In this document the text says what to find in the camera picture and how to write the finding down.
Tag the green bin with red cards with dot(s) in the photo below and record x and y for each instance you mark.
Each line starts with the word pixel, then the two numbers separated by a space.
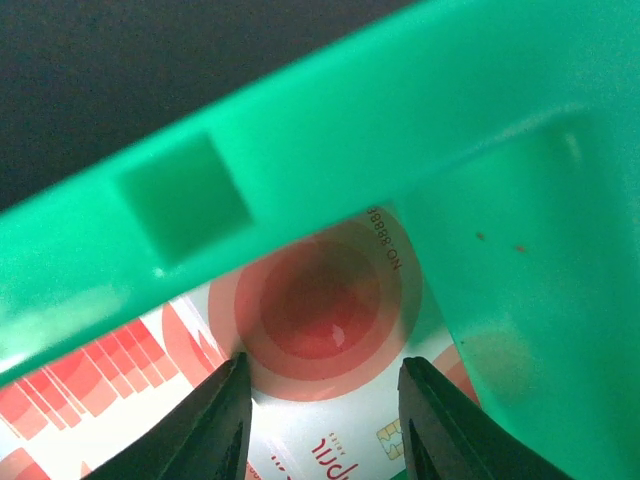
pixel 504 133

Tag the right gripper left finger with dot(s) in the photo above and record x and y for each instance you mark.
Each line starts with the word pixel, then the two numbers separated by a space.
pixel 205 437

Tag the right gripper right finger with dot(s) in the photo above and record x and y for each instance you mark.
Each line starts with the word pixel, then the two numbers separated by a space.
pixel 447 436

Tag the red white credit card stack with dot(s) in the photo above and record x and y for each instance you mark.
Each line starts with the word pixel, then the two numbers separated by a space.
pixel 325 323

